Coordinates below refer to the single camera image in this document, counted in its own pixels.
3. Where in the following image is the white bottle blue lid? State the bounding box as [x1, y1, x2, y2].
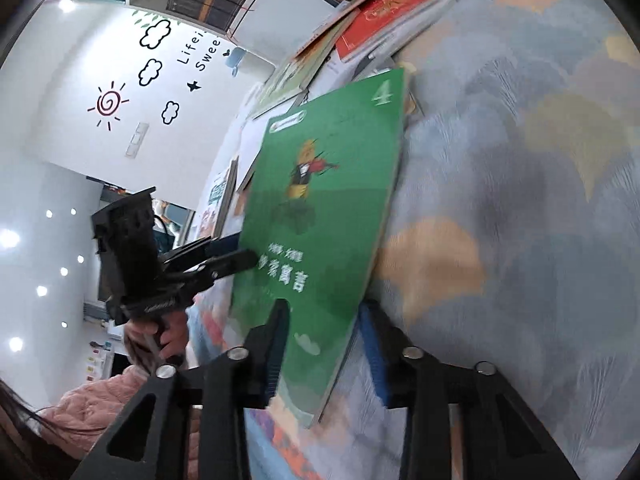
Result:
[225, 46, 248, 77]

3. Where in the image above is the green book violin character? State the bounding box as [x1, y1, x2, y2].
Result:
[230, 67, 408, 428]

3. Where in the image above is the white wall switch panel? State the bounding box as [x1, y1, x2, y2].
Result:
[125, 121, 150, 160]

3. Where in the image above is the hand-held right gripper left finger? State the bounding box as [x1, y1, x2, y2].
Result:
[70, 299, 292, 480]

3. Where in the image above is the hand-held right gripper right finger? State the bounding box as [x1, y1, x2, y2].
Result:
[357, 300, 583, 480]

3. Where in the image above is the white bookshelf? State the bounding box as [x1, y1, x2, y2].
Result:
[70, 0, 281, 68]

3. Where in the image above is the row of dark hardcover volumes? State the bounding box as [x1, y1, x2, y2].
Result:
[167, 0, 256, 31]

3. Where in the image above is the red cover book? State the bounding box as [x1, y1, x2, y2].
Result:
[334, 0, 476, 63]

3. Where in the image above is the person's hair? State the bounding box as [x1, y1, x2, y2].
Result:
[0, 380, 101, 480]

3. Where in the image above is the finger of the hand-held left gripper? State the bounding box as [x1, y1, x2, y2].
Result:
[159, 232, 243, 271]
[172, 249, 258, 295]

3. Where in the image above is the person's left hand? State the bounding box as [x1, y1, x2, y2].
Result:
[122, 307, 191, 367]

